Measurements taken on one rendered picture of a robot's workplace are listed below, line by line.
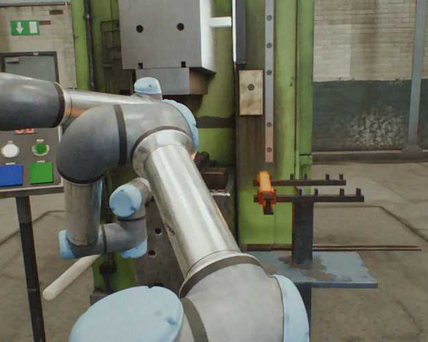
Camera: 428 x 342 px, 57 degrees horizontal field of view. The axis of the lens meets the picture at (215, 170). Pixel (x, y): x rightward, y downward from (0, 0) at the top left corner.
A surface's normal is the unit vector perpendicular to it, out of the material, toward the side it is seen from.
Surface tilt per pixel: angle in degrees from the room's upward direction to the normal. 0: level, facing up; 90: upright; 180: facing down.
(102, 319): 8
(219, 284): 41
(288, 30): 90
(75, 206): 126
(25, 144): 60
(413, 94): 90
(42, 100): 81
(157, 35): 90
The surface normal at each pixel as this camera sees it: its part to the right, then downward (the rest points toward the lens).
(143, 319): -0.14, -0.96
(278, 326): 0.32, -0.43
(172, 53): -0.14, 0.19
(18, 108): 0.33, 0.33
